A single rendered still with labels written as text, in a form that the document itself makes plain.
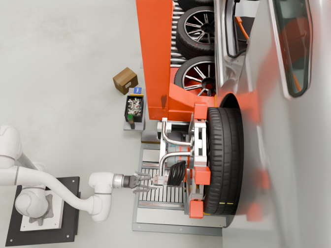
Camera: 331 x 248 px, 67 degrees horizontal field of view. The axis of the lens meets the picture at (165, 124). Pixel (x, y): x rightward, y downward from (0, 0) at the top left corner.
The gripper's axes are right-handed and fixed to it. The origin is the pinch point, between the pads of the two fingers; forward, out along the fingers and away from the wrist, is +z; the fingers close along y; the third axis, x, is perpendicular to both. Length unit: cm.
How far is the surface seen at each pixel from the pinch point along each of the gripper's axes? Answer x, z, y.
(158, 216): -75, 0, 11
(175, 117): -24, 11, -60
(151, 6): 78, -4, -60
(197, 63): -33, 30, -125
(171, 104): -6, 7, -61
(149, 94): 8, -9, -60
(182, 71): -33, 15, -114
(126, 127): -38, -30, -55
